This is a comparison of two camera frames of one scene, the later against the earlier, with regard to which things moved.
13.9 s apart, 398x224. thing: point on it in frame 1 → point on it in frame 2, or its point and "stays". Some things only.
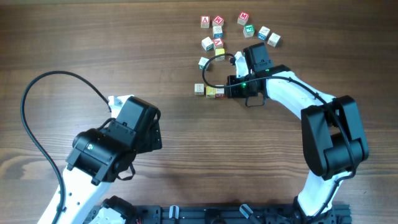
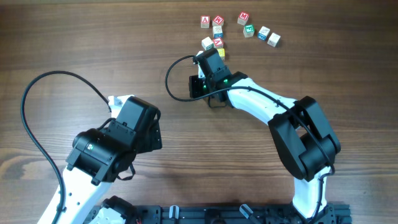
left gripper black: (153, 140) stays
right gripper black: (232, 93) → (193, 80)
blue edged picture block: (217, 32) stays
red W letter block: (217, 20) stays
